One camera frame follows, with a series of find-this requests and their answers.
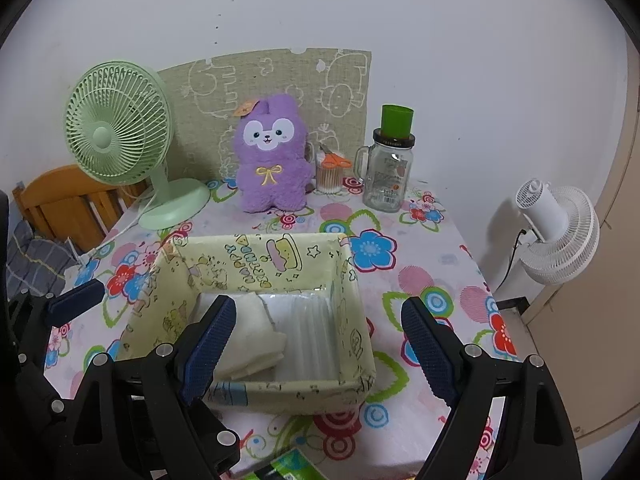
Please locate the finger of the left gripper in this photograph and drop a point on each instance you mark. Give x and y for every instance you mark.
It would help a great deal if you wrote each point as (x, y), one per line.
(65, 308)

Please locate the purple plush bunny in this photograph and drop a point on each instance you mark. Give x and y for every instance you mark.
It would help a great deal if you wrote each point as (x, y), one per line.
(270, 144)

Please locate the green cartoon mat board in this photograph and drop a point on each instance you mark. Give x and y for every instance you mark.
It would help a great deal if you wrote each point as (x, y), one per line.
(329, 85)

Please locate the white circulator fan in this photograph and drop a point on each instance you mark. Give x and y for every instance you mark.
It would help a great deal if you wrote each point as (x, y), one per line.
(564, 231)

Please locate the green package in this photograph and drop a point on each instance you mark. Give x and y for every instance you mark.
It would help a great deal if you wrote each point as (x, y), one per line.
(292, 465)

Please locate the floral tablecloth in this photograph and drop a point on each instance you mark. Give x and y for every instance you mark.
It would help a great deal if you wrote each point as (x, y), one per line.
(416, 252)

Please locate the orange small scissors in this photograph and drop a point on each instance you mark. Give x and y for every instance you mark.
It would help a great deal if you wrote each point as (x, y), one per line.
(332, 160)

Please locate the clear plastic bag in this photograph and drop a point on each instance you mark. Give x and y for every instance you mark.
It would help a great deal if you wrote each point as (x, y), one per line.
(308, 322)

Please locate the white cloth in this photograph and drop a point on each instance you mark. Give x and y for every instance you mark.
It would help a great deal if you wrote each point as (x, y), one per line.
(254, 344)

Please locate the glass mason jar mug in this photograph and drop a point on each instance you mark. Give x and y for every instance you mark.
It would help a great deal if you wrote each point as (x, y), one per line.
(383, 169)

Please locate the green desk fan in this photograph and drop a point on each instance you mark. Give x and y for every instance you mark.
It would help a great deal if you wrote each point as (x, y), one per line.
(119, 127)

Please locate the yellow cartoon fabric box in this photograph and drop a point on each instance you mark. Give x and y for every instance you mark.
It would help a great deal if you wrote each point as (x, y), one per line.
(185, 279)

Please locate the wooden chair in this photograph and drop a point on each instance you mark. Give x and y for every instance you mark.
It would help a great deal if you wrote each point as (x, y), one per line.
(66, 204)

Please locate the grey plaid pillow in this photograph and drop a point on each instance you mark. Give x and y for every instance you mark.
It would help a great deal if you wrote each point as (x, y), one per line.
(36, 264)

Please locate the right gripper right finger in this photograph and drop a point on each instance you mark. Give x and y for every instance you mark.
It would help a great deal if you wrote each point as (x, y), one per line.
(534, 439)

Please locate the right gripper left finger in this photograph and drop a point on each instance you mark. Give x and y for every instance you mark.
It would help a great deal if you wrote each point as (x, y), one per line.
(133, 418)

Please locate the green plastic cup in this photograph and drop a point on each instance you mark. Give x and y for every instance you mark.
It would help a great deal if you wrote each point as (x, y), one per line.
(396, 121)

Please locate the toothpick jar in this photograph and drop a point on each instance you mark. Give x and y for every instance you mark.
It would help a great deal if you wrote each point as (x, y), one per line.
(328, 181)

